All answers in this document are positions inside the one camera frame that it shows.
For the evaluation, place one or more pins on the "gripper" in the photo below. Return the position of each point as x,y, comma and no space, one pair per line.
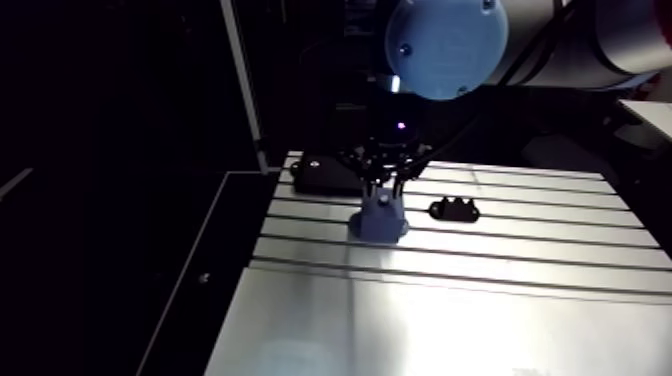
386,126

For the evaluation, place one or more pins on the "steel bolt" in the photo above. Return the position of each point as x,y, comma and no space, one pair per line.
384,200

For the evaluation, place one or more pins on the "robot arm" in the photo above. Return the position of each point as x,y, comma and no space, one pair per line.
446,47

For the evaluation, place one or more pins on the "dark blue-grey block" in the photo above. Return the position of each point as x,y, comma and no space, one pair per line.
379,220

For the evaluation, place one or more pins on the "black tray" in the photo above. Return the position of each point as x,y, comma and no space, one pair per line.
325,176

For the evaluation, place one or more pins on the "black oval holder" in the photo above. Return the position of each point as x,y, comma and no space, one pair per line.
454,209

